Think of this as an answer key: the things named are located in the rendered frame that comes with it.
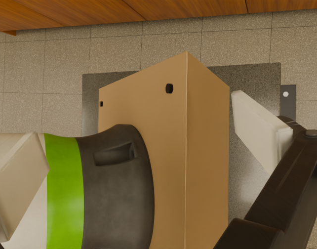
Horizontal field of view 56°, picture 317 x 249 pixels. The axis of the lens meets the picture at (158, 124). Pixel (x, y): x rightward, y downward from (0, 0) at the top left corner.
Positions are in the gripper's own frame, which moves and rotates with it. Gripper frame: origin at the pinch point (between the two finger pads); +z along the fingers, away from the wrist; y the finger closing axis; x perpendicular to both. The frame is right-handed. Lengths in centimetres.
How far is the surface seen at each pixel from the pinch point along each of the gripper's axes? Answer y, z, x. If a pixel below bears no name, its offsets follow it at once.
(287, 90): 56, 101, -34
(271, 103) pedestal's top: 17.0, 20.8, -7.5
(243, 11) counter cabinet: 43, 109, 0
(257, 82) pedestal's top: 15.9, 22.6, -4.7
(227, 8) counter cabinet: 36, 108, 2
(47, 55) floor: -54, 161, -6
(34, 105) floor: -69, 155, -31
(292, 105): 57, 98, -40
